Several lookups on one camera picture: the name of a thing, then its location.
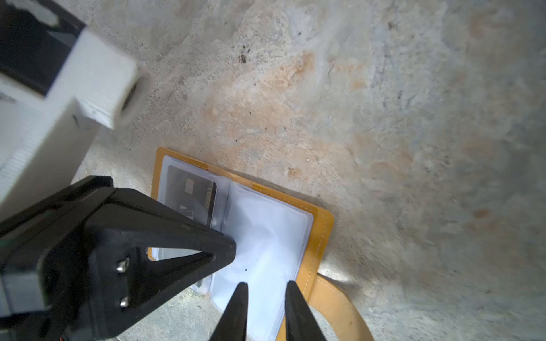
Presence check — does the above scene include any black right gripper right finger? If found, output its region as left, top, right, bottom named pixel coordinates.
left=284, top=281, right=326, bottom=341

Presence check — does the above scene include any black VIP card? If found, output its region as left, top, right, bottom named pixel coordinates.
left=163, top=166, right=217, bottom=227

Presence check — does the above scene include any yellow leather card holder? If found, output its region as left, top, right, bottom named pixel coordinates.
left=152, top=148, right=372, bottom=340

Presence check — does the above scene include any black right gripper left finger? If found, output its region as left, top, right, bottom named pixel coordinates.
left=209, top=282, right=249, bottom=341

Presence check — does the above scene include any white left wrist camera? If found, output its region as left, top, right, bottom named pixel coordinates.
left=0, top=0, right=150, bottom=218

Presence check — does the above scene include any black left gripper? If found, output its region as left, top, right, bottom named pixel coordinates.
left=1, top=176, right=236, bottom=340

